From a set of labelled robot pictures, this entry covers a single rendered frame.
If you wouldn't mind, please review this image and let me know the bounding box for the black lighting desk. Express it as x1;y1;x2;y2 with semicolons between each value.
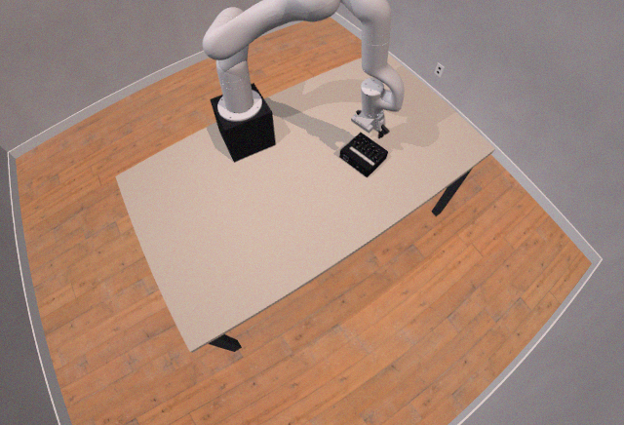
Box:
339;133;388;177

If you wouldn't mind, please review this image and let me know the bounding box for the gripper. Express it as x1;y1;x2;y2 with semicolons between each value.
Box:
356;110;390;139

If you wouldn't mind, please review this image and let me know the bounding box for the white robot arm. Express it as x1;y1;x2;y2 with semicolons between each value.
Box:
203;0;404;133

